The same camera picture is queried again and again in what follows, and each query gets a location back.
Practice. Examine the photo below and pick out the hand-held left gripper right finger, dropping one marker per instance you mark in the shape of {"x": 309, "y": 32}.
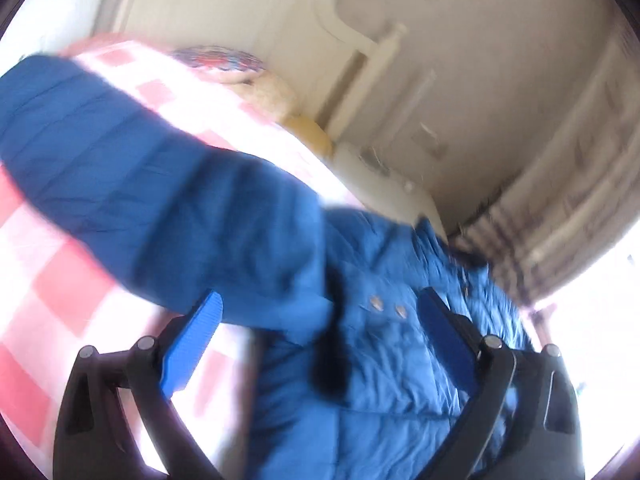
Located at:
{"x": 447, "y": 340}

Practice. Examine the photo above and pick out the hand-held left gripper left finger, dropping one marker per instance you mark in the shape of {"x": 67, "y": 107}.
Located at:
{"x": 192, "y": 345}

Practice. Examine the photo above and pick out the blue puffer jacket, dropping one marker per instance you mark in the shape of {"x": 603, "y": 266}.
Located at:
{"x": 150, "y": 185}

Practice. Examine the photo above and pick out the window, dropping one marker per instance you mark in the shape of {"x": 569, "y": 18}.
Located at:
{"x": 590, "y": 320}

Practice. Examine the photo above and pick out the pink checked bed sheet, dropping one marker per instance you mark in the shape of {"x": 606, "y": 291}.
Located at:
{"x": 50, "y": 270}

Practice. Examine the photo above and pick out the white bedside table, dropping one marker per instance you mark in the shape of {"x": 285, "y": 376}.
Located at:
{"x": 380, "y": 180}

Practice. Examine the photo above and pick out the beige patterned curtain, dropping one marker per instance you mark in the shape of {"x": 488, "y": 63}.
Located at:
{"x": 565, "y": 185}

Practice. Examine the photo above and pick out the yellow pillow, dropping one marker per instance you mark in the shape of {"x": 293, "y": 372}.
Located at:
{"x": 310, "y": 132}

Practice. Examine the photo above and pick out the beige pillow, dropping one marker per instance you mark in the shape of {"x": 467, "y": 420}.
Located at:
{"x": 265, "y": 95}

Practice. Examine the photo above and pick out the patterned pillow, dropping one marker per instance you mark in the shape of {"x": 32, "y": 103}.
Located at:
{"x": 220, "y": 60}

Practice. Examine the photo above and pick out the white wooden headboard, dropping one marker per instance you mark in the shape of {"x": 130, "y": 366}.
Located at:
{"x": 240, "y": 15}

